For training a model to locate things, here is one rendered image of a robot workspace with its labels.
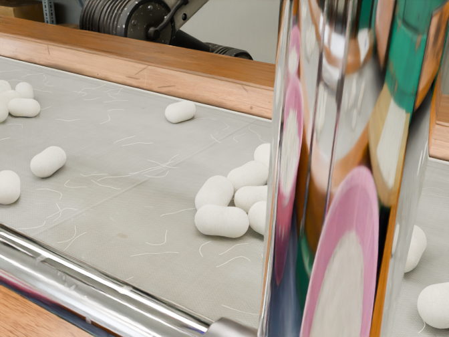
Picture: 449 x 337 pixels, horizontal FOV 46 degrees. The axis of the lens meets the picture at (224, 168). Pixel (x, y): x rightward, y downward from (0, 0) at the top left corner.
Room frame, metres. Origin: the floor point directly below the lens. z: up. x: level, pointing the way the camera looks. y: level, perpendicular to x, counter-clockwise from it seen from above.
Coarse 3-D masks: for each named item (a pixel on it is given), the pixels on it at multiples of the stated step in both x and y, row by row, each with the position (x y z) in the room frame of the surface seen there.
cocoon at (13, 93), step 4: (4, 92) 0.50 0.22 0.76; (8, 92) 0.50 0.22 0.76; (12, 92) 0.50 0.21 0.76; (16, 92) 0.51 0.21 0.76; (0, 96) 0.49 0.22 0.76; (4, 96) 0.49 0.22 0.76; (8, 96) 0.50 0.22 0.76; (12, 96) 0.50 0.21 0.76; (16, 96) 0.50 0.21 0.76; (20, 96) 0.51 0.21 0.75; (0, 100) 0.49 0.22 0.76; (4, 100) 0.49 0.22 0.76; (8, 100) 0.49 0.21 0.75
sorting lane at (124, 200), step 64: (0, 64) 0.67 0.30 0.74; (0, 128) 0.45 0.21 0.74; (64, 128) 0.46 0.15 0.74; (128, 128) 0.46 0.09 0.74; (192, 128) 0.46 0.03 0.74; (256, 128) 0.47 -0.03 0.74; (64, 192) 0.34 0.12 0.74; (128, 192) 0.34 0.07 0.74; (192, 192) 0.34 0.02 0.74; (448, 192) 0.35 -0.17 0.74; (128, 256) 0.26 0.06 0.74; (192, 256) 0.26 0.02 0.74; (256, 256) 0.26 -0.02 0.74; (448, 256) 0.27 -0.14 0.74; (256, 320) 0.21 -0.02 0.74
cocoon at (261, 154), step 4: (264, 144) 0.38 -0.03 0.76; (268, 144) 0.38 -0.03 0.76; (260, 148) 0.38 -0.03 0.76; (264, 148) 0.38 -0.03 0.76; (268, 148) 0.38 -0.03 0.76; (256, 152) 0.38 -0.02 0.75; (260, 152) 0.37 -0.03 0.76; (264, 152) 0.37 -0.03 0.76; (268, 152) 0.37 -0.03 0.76; (256, 156) 0.38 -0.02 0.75; (260, 156) 0.37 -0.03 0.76; (264, 156) 0.37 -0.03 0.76; (268, 156) 0.36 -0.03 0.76; (260, 160) 0.36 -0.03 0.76; (264, 160) 0.36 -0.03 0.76; (268, 160) 0.36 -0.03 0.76; (268, 164) 0.36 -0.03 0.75; (268, 168) 0.36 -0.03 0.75
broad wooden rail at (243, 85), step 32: (0, 32) 0.75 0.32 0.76; (32, 32) 0.75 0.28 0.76; (64, 32) 0.76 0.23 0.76; (96, 32) 0.76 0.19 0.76; (64, 64) 0.65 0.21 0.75; (96, 64) 0.63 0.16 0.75; (128, 64) 0.61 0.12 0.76; (160, 64) 0.60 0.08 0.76; (192, 64) 0.60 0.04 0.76; (224, 64) 0.61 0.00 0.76; (256, 64) 0.61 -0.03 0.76; (192, 96) 0.55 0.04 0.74; (224, 96) 0.53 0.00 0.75; (256, 96) 0.52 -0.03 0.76; (448, 96) 0.51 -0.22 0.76; (448, 128) 0.42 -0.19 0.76; (448, 160) 0.40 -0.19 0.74
